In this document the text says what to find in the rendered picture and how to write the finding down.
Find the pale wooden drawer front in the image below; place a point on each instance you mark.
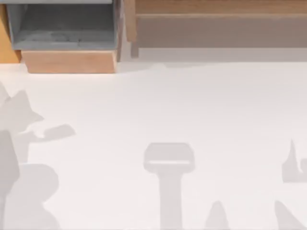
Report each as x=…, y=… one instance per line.
x=69, y=61

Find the wooden open shelf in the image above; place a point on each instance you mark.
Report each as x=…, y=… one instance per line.
x=216, y=24

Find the grey pierced drawer inside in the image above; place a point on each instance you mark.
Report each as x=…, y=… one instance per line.
x=64, y=26

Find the wooden cupboard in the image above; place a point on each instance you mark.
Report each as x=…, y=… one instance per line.
x=5, y=40

